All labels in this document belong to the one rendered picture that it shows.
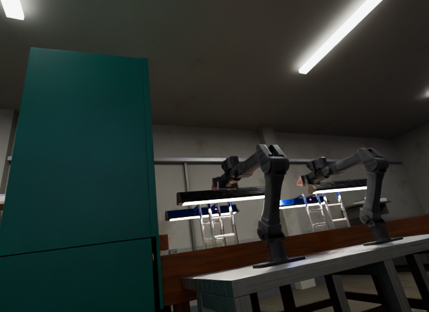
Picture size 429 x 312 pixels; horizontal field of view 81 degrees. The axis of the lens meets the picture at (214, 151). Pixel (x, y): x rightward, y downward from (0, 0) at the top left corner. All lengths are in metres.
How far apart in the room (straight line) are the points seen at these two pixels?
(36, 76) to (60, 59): 0.14
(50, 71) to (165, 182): 3.10
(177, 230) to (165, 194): 0.60
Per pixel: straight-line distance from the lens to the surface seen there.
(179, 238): 4.14
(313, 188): 1.94
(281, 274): 0.79
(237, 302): 0.72
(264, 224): 1.01
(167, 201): 4.19
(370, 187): 1.43
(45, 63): 1.51
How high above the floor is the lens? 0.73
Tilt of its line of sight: 22 degrees up
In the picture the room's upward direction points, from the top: 9 degrees counter-clockwise
